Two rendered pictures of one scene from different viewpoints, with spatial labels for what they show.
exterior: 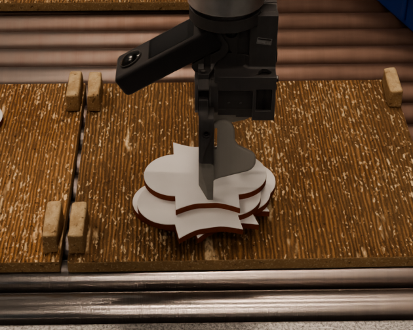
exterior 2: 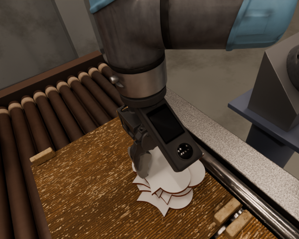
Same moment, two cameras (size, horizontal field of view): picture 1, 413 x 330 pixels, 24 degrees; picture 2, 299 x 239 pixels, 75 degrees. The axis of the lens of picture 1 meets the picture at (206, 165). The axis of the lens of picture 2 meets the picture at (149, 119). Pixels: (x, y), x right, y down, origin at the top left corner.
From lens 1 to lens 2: 99 cm
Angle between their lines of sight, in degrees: 79
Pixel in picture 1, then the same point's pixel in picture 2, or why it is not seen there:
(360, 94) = (48, 170)
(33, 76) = not seen: outside the picture
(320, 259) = not seen: hidden behind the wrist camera
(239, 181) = (157, 151)
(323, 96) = (54, 183)
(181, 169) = (168, 176)
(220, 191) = not seen: hidden behind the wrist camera
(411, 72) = (14, 169)
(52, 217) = (238, 222)
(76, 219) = (228, 208)
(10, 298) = (278, 219)
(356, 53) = not seen: outside the picture
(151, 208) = (198, 173)
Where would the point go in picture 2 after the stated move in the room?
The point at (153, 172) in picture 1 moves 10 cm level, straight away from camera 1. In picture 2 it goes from (180, 186) to (139, 221)
